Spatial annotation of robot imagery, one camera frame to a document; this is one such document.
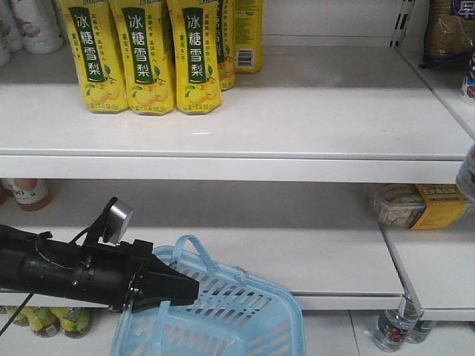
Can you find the orange juice bottle C100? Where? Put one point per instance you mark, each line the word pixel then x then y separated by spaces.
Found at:
pixel 31 194

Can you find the yellow pear drink bottle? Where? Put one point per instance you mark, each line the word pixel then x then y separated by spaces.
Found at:
pixel 96 52
pixel 194 34
pixel 145 38

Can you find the light blue plastic basket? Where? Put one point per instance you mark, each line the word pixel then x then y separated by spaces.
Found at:
pixel 236 313

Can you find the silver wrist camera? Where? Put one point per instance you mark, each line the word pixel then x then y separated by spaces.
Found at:
pixel 116 217

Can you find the clear box pumpkin cookies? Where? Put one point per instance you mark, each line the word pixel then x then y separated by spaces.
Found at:
pixel 417 206

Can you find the yellow lemon tea bottle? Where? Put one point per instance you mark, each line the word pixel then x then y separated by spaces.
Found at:
pixel 76 322
pixel 42 321

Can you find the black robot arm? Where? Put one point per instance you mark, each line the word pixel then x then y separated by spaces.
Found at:
pixel 35 263

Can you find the white metal shelf unit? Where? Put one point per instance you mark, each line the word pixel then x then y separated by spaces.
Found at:
pixel 272 180

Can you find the white peach drink bottle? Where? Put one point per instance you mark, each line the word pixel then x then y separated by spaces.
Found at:
pixel 38 26

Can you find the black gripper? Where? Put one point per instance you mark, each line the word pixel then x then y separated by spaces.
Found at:
pixel 106 274

